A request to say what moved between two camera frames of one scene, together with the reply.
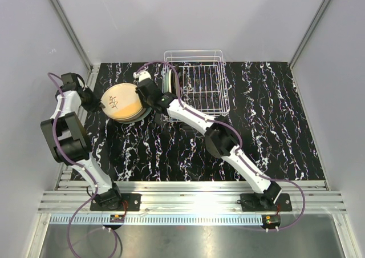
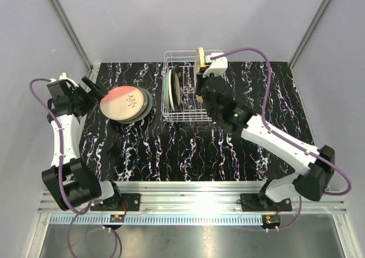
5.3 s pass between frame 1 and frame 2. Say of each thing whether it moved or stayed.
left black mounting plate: stayed
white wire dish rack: stayed
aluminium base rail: stayed
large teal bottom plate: stayed
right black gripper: moved
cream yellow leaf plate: moved
